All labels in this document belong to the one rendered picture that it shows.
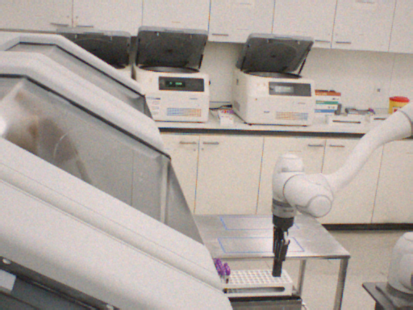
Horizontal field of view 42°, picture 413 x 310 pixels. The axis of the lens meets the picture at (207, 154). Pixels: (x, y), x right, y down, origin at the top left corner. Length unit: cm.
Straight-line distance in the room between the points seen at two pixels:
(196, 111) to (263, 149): 62
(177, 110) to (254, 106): 59
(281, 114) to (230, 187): 70
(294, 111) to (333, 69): 88
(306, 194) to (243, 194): 271
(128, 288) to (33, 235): 11
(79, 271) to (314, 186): 122
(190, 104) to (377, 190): 176
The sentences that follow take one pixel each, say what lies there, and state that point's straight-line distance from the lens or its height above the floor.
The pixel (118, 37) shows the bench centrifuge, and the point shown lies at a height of 149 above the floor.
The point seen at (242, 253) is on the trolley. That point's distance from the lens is 226.
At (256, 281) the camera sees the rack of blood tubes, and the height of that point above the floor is 86.
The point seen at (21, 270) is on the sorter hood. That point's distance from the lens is 54.
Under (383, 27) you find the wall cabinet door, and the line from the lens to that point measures 482.
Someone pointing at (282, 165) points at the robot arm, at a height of 129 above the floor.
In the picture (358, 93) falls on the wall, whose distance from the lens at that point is 519.
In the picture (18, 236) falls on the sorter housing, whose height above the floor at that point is 156.
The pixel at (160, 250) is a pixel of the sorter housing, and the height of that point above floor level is 148.
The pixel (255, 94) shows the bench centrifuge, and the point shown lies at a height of 114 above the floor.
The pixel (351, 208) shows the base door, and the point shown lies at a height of 22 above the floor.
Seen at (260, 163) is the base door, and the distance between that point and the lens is 432.
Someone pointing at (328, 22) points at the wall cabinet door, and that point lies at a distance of 462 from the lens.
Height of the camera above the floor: 179
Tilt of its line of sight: 16 degrees down
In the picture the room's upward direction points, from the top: 4 degrees clockwise
